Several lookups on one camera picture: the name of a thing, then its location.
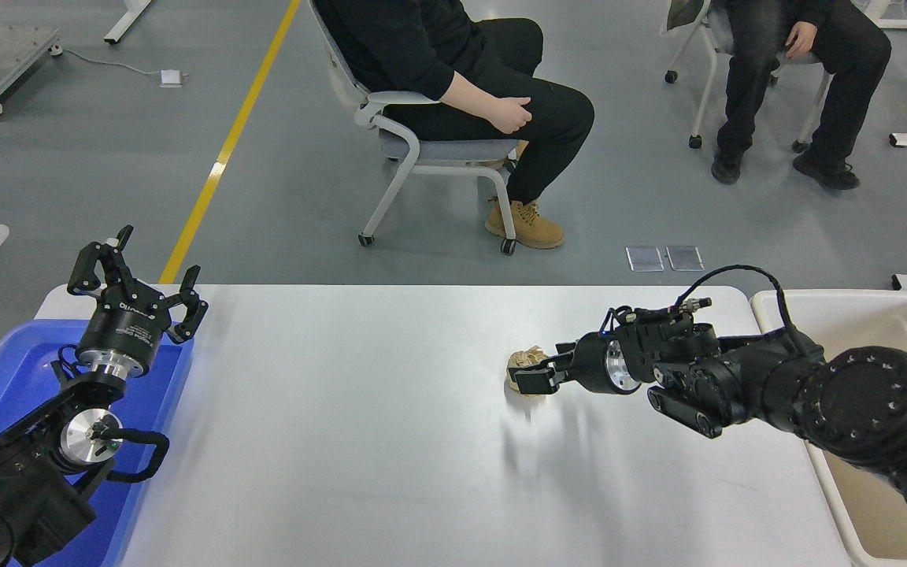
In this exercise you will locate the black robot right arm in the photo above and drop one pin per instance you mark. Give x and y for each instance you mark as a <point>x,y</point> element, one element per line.
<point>855,402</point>

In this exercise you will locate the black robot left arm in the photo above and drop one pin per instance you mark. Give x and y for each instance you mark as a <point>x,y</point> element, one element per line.
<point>20,488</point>

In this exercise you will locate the person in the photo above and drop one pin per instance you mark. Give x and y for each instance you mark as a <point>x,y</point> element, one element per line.
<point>855,63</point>
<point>501,79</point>

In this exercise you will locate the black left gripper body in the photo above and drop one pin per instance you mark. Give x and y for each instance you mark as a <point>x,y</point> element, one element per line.
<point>119,331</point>

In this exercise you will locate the grey white office chair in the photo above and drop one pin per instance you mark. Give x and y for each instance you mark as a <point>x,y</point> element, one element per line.
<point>453,151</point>
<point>717,35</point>

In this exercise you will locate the olive green cloth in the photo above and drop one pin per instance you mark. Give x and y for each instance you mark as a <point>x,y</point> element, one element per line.
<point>686,12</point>

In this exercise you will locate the white desk leg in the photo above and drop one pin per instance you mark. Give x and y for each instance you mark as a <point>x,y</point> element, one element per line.
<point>894,20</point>
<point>127,22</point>

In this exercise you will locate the person's left hand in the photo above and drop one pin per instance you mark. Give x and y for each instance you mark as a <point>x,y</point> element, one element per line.
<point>801,39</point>

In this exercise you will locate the grey wheeled metal platform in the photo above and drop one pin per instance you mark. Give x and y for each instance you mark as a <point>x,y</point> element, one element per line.
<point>5,59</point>

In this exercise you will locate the blue plastic tray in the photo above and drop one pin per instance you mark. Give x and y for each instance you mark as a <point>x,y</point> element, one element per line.
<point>12,370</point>

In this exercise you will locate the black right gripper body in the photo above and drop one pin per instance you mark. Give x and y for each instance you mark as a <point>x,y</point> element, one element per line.
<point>594,364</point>

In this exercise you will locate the tan paper ball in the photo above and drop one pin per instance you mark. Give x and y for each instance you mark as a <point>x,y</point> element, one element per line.
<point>524,359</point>

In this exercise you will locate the large pale plastic bin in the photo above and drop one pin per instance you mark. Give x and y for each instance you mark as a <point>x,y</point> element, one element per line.
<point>879,323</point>

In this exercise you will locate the person's right hand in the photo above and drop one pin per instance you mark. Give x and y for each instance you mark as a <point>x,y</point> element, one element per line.
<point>510,115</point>

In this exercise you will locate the silver floor plate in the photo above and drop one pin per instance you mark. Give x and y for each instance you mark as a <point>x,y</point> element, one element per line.
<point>646,259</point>
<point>685,257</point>

